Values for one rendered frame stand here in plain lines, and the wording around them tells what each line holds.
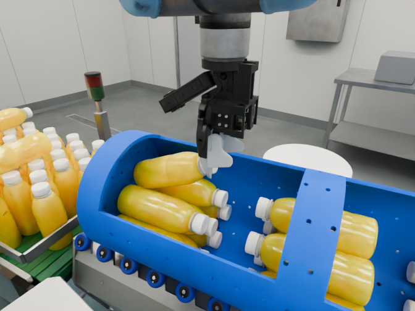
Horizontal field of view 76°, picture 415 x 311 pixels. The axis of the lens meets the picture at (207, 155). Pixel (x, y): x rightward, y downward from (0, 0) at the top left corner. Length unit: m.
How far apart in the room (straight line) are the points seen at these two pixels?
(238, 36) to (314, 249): 0.31
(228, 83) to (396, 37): 3.31
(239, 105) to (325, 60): 3.41
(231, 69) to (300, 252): 0.28
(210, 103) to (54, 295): 0.34
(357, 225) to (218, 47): 0.35
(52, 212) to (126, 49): 5.40
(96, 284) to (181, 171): 0.41
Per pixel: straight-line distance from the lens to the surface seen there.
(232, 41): 0.40
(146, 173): 0.58
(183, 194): 0.62
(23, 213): 0.91
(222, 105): 0.42
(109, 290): 0.78
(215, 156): 0.47
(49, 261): 0.85
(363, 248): 0.50
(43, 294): 0.45
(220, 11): 0.29
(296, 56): 3.92
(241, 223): 0.70
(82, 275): 0.83
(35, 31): 5.18
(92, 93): 1.16
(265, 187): 0.66
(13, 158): 0.87
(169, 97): 0.47
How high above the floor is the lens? 1.48
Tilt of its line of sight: 29 degrees down
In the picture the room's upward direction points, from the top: straight up
